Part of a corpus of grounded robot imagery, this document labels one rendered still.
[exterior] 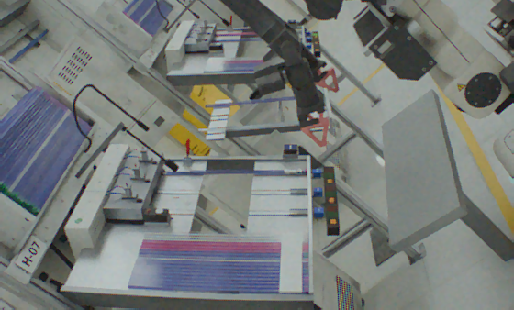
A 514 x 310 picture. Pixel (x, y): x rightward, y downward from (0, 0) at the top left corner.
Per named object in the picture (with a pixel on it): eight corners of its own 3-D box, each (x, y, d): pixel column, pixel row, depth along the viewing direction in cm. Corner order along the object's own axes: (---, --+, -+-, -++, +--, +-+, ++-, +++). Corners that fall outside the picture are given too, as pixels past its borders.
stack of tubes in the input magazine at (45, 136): (93, 126, 187) (36, 82, 179) (39, 213, 144) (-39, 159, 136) (76, 146, 193) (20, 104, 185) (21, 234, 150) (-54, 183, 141)
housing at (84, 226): (136, 173, 199) (129, 143, 192) (98, 262, 158) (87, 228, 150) (117, 173, 200) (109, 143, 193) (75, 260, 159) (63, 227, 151)
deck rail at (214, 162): (309, 169, 195) (309, 155, 191) (309, 171, 193) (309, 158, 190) (127, 169, 201) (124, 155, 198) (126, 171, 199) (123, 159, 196)
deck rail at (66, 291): (313, 309, 137) (313, 294, 134) (313, 315, 135) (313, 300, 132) (68, 299, 143) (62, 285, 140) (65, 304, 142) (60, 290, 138)
